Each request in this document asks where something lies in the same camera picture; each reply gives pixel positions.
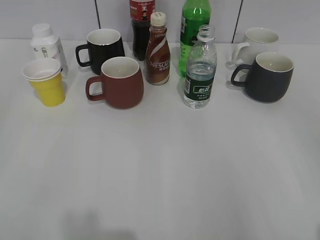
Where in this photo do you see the clear water bottle green label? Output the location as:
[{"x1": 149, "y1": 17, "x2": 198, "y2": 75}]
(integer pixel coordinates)
[{"x1": 183, "y1": 24, "x2": 218, "y2": 109}]

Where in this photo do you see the yellow paper cup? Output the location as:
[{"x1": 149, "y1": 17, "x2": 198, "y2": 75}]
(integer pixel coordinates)
[{"x1": 22, "y1": 58, "x2": 66, "y2": 107}]

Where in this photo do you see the red ceramic mug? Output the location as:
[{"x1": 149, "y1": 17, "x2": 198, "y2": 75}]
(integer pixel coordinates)
[{"x1": 85, "y1": 56, "x2": 144, "y2": 109}]

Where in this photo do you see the brown Nescafe coffee bottle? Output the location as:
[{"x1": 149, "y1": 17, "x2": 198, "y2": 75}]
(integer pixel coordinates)
[{"x1": 145, "y1": 11, "x2": 171, "y2": 86}]

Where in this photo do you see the black ceramic mug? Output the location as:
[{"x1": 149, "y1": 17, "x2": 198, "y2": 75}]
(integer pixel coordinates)
[{"x1": 75, "y1": 28, "x2": 125, "y2": 75}]

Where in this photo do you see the cola bottle red label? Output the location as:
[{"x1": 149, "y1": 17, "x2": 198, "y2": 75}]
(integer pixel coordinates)
[{"x1": 129, "y1": 0, "x2": 156, "y2": 61}]

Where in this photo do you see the green soda bottle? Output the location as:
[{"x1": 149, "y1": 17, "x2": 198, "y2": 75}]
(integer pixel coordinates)
[{"x1": 178, "y1": 0, "x2": 212, "y2": 77}]

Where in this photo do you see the dark grey ceramic mug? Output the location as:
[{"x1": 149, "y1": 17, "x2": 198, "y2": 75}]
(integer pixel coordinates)
[{"x1": 230, "y1": 52, "x2": 294, "y2": 103}]

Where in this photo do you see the white ceramic mug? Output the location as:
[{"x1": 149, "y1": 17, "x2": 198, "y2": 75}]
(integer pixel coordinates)
[{"x1": 229, "y1": 27, "x2": 280, "y2": 67}]

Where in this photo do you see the white milk carton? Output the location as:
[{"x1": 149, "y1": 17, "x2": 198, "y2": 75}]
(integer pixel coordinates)
[{"x1": 30, "y1": 23, "x2": 68, "y2": 79}]

